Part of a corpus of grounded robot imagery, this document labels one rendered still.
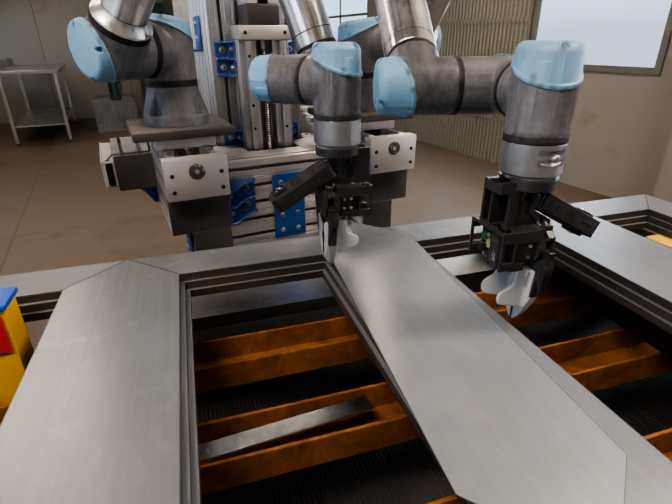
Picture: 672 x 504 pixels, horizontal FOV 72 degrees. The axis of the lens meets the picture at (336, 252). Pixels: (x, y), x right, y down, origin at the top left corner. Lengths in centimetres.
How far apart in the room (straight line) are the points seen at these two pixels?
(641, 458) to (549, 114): 36
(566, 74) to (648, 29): 374
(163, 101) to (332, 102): 53
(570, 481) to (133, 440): 42
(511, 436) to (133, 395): 41
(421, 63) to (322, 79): 16
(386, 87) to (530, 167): 20
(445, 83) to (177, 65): 68
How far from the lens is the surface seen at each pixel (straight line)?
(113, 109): 765
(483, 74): 66
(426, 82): 63
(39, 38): 927
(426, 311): 69
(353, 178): 77
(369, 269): 80
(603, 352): 102
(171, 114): 114
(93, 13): 105
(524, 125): 59
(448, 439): 51
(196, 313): 105
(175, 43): 114
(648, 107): 429
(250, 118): 130
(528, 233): 62
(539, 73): 58
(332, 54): 72
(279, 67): 78
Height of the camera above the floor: 122
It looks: 25 degrees down
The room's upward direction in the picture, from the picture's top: straight up
